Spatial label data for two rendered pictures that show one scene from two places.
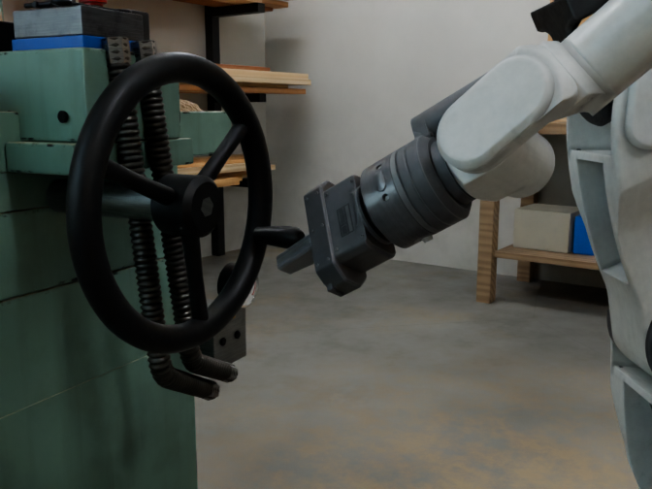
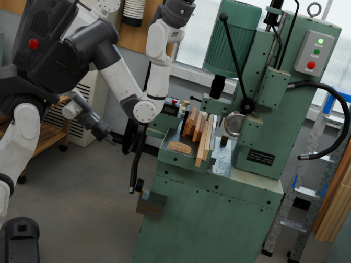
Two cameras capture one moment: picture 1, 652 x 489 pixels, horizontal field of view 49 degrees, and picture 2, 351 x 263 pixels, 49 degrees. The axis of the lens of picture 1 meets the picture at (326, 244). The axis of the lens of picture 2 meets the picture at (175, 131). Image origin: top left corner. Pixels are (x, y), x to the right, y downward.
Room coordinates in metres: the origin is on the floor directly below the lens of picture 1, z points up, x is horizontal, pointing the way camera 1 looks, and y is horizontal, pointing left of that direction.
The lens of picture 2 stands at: (2.35, -0.43, 1.58)
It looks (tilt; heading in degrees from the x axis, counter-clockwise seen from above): 23 degrees down; 154
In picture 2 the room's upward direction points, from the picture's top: 15 degrees clockwise
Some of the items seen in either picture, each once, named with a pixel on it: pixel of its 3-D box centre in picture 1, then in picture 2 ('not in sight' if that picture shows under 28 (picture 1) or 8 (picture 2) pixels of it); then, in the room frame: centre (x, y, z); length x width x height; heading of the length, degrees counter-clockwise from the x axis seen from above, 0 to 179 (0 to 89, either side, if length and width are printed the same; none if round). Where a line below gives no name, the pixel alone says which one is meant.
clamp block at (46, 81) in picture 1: (89, 97); (165, 118); (0.79, 0.25, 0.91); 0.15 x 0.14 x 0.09; 152
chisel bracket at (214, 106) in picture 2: not in sight; (215, 107); (0.87, 0.45, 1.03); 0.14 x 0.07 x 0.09; 62
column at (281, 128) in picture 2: not in sight; (281, 96); (0.99, 0.69, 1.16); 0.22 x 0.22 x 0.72; 62
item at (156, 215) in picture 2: (199, 331); (151, 204); (1.02, 0.19, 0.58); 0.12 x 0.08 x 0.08; 62
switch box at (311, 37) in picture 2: not in sight; (313, 53); (1.13, 0.65, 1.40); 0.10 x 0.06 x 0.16; 62
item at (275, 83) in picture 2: not in sight; (272, 87); (1.09, 0.55, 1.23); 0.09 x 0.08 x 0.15; 62
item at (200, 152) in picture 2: not in sight; (203, 135); (0.96, 0.38, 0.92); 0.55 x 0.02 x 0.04; 152
